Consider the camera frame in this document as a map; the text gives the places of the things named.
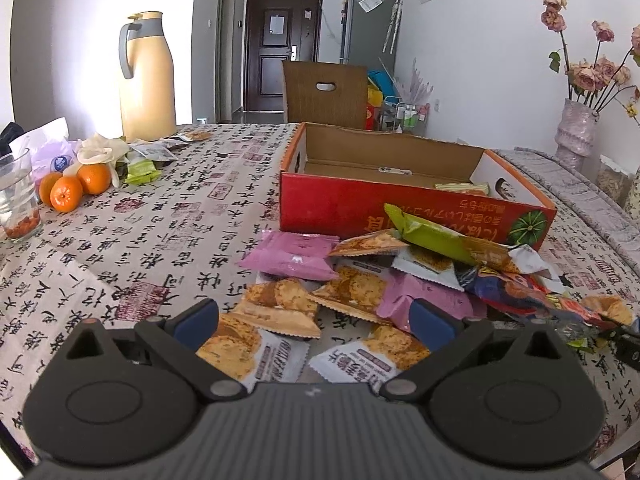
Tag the yellow bag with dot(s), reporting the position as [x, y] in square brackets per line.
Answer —
[375, 96]

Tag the white paper notice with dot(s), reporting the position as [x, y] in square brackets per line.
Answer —
[277, 24]

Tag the pale feather bundle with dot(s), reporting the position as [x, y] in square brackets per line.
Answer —
[416, 85]

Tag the cream fabric flower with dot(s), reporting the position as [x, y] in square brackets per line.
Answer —
[102, 150]

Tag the white paper sheet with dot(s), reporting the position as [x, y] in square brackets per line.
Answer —
[371, 2]

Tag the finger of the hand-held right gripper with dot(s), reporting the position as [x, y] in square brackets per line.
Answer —
[629, 347]

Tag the clear plastic jar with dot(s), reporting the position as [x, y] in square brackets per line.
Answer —
[617, 180]

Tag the pink textured vase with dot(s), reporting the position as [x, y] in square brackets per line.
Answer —
[575, 130]

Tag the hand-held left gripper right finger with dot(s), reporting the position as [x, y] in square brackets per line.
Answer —
[430, 326]

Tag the white folded umbrella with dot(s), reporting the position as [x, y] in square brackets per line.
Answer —
[392, 25]

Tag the small green snack packet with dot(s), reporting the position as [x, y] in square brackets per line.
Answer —
[141, 171]

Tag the green long snack packet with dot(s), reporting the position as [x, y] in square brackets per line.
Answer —
[435, 235]

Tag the red gift box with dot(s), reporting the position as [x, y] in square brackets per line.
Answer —
[372, 116]

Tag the brown cardboard panel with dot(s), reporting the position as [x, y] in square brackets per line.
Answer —
[310, 105]

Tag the red blue chip bag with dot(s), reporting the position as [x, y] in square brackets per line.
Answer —
[520, 295]

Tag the black bag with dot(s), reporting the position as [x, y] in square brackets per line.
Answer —
[10, 135]

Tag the flat cracker snack packet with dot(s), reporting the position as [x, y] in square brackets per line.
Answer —
[195, 136]

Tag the pale purple tissue pack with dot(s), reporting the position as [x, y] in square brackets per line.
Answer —
[52, 157]

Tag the glass cup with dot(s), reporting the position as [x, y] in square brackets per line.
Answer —
[17, 200]

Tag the orange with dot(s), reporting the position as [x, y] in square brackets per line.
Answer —
[95, 178]
[65, 194]
[46, 186]

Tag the yellow thermos jug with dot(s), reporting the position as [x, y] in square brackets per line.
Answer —
[147, 90]

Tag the blue plastic item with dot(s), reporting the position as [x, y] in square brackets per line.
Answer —
[381, 80]

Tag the red cardboard box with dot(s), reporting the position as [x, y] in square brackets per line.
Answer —
[330, 200]

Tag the pink snack packet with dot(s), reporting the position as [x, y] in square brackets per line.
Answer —
[290, 257]
[415, 291]

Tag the grey white snack packet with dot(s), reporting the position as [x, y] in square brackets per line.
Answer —
[152, 152]

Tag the dark brown door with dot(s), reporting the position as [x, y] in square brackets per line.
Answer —
[262, 75]

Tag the dried pink rose bouquet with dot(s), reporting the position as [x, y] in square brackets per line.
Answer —
[595, 72]

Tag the grey quilted blanket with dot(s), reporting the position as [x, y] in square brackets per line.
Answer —
[580, 195]

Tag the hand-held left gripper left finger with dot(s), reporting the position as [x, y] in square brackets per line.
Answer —
[195, 326]

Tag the pile of cracker packets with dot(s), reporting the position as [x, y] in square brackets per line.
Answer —
[350, 287]

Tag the pale yellow snack packet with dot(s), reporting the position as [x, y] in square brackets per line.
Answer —
[462, 189]

